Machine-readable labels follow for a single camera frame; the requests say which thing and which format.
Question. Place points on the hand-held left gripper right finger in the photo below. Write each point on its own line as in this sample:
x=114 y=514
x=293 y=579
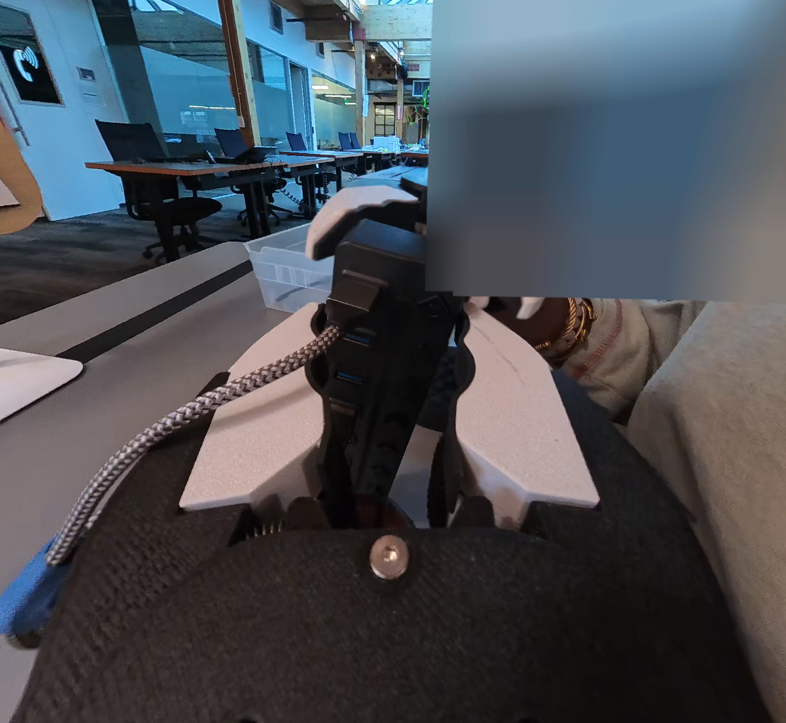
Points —
x=522 y=428

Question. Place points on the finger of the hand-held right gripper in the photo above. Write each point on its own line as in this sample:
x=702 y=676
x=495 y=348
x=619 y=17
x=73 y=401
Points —
x=344 y=210

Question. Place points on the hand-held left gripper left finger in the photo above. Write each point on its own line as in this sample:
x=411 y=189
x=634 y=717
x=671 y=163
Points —
x=258 y=447

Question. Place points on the clear plastic bin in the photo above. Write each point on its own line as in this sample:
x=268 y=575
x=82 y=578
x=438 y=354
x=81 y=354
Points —
x=276 y=262

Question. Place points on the black usb hub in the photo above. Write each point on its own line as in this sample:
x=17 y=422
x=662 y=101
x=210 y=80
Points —
x=393 y=404

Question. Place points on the person's right forearm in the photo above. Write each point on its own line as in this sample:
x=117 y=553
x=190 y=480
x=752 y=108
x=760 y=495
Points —
x=638 y=355

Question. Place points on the person's right hand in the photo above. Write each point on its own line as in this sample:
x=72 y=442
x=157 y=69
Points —
x=559 y=330

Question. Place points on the black laptop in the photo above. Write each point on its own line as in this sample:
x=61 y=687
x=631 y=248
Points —
x=258 y=153

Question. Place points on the blue office chair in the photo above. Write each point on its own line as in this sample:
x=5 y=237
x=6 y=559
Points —
x=233 y=143

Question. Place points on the wooden desk black legs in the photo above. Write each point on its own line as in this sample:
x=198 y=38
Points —
x=184 y=167

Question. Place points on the wooden pillar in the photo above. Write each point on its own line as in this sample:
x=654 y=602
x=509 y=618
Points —
x=236 y=60

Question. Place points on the black office chair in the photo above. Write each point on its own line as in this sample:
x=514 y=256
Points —
x=153 y=183

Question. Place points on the wooden display board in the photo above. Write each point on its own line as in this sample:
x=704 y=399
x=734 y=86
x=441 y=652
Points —
x=21 y=201

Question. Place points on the black phone sign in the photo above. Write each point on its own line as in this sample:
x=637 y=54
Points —
x=30 y=60

